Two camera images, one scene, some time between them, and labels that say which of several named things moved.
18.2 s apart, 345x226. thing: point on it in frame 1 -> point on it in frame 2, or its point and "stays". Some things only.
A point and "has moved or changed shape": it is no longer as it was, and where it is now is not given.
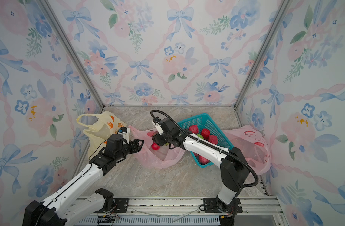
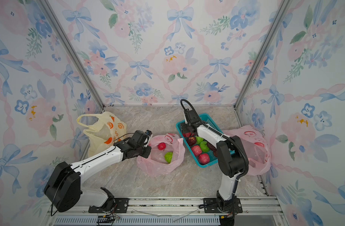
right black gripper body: (163, 138) -> (186, 127)
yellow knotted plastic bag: (107, 124) stays
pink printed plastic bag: (251, 144) stays
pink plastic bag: (163, 158) has moved or changed shape
